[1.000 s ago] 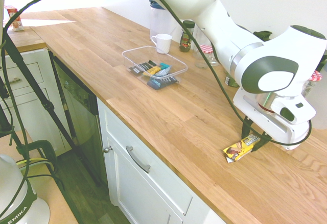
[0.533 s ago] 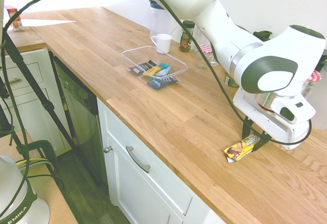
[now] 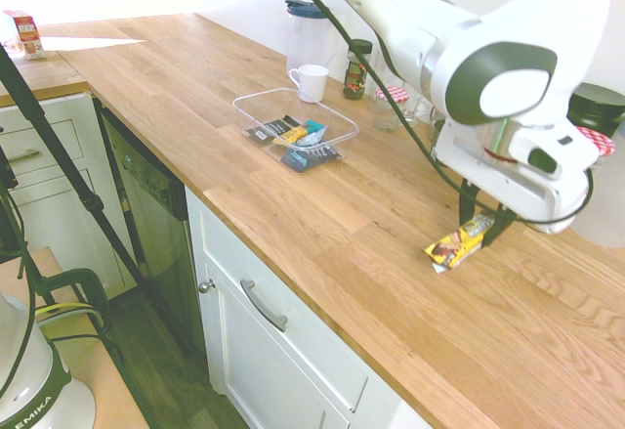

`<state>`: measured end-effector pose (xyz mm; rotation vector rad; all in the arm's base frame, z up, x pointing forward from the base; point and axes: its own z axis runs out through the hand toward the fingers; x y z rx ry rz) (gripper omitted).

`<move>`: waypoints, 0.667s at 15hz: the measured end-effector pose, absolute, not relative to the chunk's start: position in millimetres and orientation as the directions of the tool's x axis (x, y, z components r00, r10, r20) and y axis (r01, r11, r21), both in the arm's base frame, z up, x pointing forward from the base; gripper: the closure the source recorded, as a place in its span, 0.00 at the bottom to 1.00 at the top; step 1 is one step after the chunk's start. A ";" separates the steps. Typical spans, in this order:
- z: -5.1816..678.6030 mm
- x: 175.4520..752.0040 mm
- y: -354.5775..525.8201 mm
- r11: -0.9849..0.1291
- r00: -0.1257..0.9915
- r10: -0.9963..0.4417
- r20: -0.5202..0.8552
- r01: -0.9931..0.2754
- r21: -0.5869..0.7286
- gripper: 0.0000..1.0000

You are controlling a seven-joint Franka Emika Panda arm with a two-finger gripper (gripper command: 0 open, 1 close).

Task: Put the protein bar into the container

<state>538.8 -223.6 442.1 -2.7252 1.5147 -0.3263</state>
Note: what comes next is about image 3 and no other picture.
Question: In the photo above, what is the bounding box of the white mug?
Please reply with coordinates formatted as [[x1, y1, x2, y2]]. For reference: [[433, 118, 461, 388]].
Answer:
[[288, 63, 331, 105]]

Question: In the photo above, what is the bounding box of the robot mounting table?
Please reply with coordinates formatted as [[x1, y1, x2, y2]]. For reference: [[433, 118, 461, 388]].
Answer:
[[0, 246, 150, 429]]

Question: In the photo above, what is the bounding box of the glass jar red checkered lid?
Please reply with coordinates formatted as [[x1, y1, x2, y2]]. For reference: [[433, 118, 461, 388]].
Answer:
[[574, 125, 617, 157], [371, 85, 410, 133]]

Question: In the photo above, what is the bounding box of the yellow wrapped bar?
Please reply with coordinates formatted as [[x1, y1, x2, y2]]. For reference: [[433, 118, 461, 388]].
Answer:
[[271, 125, 310, 148]]

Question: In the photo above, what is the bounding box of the clear plastic container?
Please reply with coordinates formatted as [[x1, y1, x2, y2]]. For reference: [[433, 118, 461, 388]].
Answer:
[[231, 87, 360, 175]]

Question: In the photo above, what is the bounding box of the clear drinking glass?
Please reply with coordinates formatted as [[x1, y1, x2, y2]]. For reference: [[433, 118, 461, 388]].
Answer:
[[400, 87, 435, 129]]

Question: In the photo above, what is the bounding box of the stainless dishwasher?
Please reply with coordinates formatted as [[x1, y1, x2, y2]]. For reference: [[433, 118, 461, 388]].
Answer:
[[94, 98, 207, 353]]

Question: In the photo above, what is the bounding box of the white drawer unit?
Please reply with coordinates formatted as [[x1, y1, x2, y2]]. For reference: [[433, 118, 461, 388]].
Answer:
[[0, 91, 139, 301]]

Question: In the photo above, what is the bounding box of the white counter cabinet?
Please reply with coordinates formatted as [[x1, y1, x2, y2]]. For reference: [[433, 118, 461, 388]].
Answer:
[[184, 187, 431, 429]]

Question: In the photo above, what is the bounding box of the red white carton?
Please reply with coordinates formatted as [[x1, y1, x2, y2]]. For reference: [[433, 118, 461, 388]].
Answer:
[[1, 8, 48, 62]]

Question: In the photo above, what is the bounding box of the black tripod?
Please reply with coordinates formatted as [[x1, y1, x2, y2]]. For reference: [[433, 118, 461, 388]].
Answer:
[[0, 43, 197, 358]]

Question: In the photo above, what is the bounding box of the dark green Vega protein tub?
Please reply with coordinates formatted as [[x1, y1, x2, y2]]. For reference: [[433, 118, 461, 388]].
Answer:
[[567, 83, 625, 131]]

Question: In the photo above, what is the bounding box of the green clamp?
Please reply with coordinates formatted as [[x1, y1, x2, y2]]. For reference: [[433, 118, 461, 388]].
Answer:
[[21, 267, 110, 323]]

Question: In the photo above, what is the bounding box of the spice jar green lid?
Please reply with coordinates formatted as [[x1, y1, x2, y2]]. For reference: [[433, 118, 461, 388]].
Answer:
[[342, 38, 374, 103]]

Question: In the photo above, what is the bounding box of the navy wrapped bar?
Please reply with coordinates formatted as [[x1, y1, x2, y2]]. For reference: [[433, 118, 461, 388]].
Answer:
[[280, 144, 344, 172]]

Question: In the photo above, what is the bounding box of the dark green bar white text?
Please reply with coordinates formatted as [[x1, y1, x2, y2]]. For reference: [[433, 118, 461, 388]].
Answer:
[[245, 114, 307, 146]]

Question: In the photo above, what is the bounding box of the white blue wrapped bar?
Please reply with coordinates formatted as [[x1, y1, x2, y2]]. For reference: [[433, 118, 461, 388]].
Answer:
[[296, 128, 327, 148]]

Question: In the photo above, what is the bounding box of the yellow brown protein bar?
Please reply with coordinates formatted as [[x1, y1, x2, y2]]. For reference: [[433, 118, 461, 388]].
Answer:
[[423, 213, 496, 275]]

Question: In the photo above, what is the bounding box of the clear pitcher dark blue lid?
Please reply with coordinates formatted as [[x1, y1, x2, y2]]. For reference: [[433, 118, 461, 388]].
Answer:
[[284, 0, 339, 79]]

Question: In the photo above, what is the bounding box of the metal drawer handle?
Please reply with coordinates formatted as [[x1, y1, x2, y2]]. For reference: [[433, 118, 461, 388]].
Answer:
[[6, 149, 45, 166], [239, 279, 290, 333]]

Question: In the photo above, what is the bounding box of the black cable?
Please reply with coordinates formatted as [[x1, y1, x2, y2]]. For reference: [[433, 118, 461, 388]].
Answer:
[[275, 0, 596, 228]]

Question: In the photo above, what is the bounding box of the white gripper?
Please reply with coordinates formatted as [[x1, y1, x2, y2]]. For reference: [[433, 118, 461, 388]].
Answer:
[[434, 116, 593, 248]]

